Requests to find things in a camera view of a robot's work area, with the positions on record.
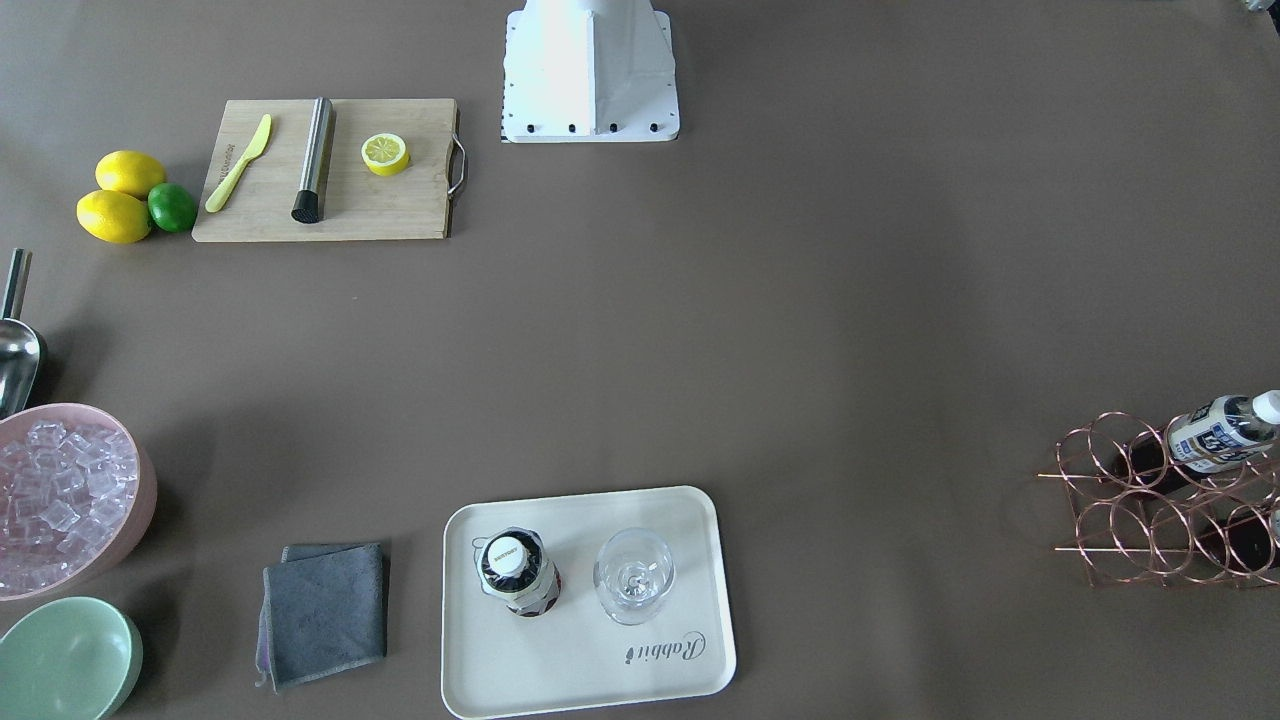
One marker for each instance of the tea bottle side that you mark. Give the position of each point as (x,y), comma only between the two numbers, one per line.
(515,567)

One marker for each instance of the copper wire bottle basket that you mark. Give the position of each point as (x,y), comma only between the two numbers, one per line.
(1126,533)

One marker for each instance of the tea bottle front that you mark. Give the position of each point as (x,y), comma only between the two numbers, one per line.
(1215,438)

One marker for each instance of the tea bottle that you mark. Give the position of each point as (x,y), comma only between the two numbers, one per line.
(1251,540)
(1215,438)

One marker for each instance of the tea bottle back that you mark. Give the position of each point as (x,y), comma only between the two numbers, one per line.
(1251,540)

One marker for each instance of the clear wine glass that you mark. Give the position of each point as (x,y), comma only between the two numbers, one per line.
(633,573)

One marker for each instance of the bamboo cutting board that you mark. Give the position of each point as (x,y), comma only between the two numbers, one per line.
(355,203)

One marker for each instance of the half lemon slice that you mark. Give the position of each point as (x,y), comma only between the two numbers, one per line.
(385,154)

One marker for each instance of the cream rabbit tray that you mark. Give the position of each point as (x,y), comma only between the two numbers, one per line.
(496,664)

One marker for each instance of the steel muddler black tip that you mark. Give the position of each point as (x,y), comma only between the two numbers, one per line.
(308,207)

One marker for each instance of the grey folded cloth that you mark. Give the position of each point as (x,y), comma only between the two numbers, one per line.
(323,611)

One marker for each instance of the yellow plastic knife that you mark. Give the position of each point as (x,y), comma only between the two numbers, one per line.
(255,148)

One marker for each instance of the green lime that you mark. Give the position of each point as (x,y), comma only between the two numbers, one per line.
(172,208)

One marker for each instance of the yellow lemon lower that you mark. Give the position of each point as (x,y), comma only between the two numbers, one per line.
(113,216)

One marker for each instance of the yellow lemon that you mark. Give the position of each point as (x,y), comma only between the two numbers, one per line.
(132,172)
(113,216)

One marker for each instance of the yellow lemon upper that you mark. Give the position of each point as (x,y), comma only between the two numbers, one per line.
(132,172)

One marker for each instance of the clear ice cubes pile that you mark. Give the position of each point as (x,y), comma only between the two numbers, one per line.
(67,488)

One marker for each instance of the steel ice scoop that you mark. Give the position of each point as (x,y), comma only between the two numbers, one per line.
(22,348)

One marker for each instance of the mint green bowl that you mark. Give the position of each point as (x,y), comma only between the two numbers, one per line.
(74,658)

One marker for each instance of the pink bowl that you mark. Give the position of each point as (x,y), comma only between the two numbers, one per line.
(139,517)

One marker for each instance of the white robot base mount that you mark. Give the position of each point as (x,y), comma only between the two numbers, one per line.
(589,72)

